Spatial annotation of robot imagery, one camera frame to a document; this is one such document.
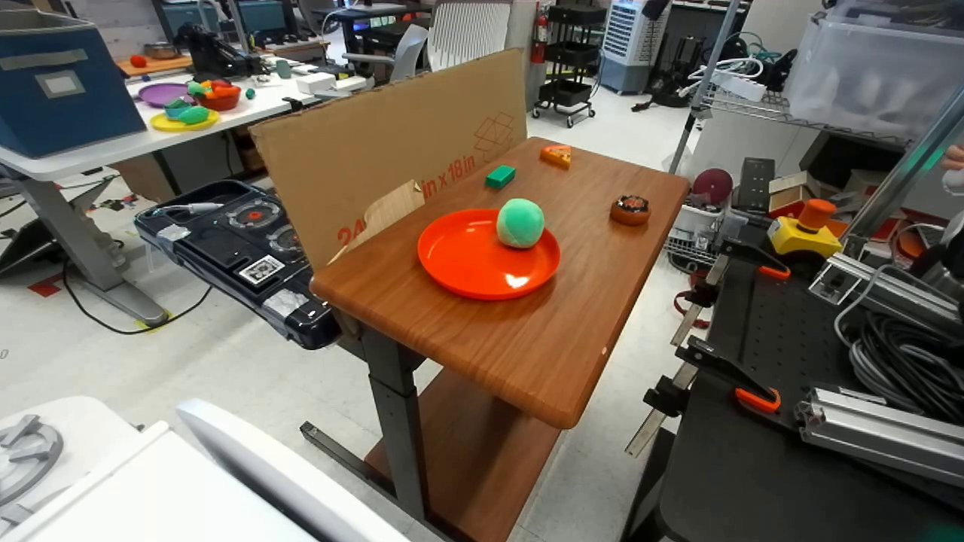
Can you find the red fire extinguisher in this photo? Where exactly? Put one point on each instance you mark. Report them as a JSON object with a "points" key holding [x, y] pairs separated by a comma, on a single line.
{"points": [[539, 38]]}

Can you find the purple plate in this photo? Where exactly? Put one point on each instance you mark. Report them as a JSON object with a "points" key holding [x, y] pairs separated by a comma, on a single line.
{"points": [[160, 95]]}

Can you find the cardboard sheet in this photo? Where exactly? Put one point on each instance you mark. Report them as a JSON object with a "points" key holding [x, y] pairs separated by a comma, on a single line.
{"points": [[392, 143]]}

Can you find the white box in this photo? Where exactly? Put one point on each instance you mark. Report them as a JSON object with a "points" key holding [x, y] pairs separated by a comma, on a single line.
{"points": [[315, 82]]}

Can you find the maroon disc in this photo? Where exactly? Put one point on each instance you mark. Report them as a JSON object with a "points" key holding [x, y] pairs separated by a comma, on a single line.
{"points": [[712, 185]]}

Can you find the white plastic appliance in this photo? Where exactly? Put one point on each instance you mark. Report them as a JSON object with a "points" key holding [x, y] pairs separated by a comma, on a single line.
{"points": [[151, 489]]}

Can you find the green block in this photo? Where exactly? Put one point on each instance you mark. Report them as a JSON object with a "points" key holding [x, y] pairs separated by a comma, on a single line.
{"points": [[500, 177]]}

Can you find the person's hand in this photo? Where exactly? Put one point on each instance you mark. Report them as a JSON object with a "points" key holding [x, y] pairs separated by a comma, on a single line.
{"points": [[955, 156]]}

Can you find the pizza slice plush toy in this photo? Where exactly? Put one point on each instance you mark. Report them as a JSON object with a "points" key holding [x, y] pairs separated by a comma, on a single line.
{"points": [[556, 156]]}

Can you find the white air cooler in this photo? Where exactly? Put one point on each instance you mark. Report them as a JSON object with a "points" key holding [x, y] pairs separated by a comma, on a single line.
{"points": [[629, 45]]}

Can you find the brown round toy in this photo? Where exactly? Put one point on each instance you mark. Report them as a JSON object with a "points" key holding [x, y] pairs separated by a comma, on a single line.
{"points": [[629, 211]]}

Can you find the orange cutting board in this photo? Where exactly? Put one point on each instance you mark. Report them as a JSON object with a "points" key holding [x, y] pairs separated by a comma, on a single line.
{"points": [[162, 66]]}

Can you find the white slatted panel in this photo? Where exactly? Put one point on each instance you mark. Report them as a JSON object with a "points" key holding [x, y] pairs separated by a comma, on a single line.
{"points": [[467, 34]]}

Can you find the office chair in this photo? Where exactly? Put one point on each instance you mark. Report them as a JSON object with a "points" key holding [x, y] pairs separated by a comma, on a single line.
{"points": [[403, 53]]}

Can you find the clear plastic bin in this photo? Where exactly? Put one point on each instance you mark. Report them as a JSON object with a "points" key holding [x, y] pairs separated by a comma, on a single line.
{"points": [[866, 68]]}

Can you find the red bowl of toys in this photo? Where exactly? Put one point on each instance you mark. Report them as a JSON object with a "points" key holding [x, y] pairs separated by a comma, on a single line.
{"points": [[220, 98]]}

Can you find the black clamp orange tips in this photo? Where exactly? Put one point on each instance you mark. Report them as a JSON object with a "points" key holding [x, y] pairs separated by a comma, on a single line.
{"points": [[723, 365], [749, 256]]}

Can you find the black toy stove panel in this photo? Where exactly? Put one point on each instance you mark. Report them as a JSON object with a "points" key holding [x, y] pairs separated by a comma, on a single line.
{"points": [[226, 248]]}

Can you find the blue storage box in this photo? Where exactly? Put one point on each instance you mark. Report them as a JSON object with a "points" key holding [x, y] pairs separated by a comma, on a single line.
{"points": [[60, 90]]}

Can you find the orange plate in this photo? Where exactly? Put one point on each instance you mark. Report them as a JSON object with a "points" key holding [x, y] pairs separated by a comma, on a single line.
{"points": [[467, 260]]}

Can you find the yellow emergency stop button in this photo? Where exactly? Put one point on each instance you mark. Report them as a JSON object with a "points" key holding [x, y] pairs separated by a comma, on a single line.
{"points": [[802, 235]]}

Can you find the black utility cart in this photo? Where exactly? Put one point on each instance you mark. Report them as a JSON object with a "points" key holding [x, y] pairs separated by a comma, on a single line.
{"points": [[568, 56]]}

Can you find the aluminium extrusion bar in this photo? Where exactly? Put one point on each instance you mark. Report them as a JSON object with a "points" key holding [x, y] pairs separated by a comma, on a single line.
{"points": [[874, 429], [889, 290]]}

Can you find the green toy vegetables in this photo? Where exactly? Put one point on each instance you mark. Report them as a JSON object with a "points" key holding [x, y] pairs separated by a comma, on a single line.
{"points": [[190, 114]]}

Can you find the yellow plate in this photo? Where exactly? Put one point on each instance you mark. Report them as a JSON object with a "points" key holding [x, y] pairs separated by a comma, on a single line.
{"points": [[169, 123]]}

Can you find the white desk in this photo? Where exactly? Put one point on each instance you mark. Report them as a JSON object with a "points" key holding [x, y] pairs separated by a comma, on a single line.
{"points": [[90, 150]]}

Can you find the green plush ball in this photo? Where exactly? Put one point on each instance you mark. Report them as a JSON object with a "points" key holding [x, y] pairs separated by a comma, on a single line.
{"points": [[520, 223]]}

